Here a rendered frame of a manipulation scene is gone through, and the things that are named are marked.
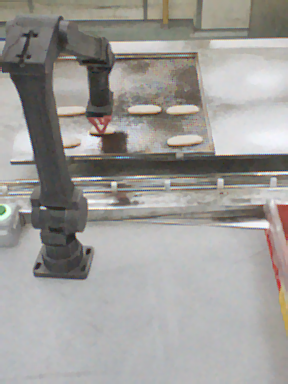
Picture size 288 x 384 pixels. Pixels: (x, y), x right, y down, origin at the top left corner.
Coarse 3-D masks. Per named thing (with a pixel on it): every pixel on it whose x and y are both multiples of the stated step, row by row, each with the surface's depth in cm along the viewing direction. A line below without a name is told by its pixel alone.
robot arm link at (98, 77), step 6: (90, 72) 122; (96, 72) 122; (102, 72) 122; (108, 72) 124; (90, 78) 123; (96, 78) 122; (102, 78) 123; (108, 78) 125; (90, 84) 124; (96, 84) 123; (102, 84) 124; (108, 84) 125
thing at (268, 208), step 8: (272, 200) 109; (280, 200) 109; (264, 208) 110; (272, 208) 106; (280, 208) 109; (264, 216) 109; (272, 216) 104; (280, 216) 110; (272, 224) 103; (280, 224) 102; (272, 232) 102; (280, 232) 100; (272, 240) 102; (280, 240) 98; (272, 248) 102; (280, 248) 97; (272, 256) 101; (280, 256) 96; (280, 264) 95; (280, 272) 94; (280, 280) 94
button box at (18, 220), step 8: (16, 208) 112; (8, 216) 108; (16, 216) 112; (0, 224) 107; (8, 224) 107; (16, 224) 112; (0, 232) 108; (8, 232) 108; (16, 232) 112; (0, 240) 110; (8, 240) 110; (16, 240) 111
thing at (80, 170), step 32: (0, 96) 173; (0, 128) 155; (0, 160) 140; (192, 160) 140; (224, 160) 140; (256, 160) 140; (0, 192) 127; (192, 224) 117; (224, 224) 117; (256, 224) 117
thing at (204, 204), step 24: (168, 192) 121; (192, 192) 121; (216, 192) 121; (240, 192) 121; (264, 192) 121; (24, 216) 116; (96, 216) 117; (120, 216) 117; (144, 216) 118; (168, 216) 118; (192, 216) 118; (216, 216) 119
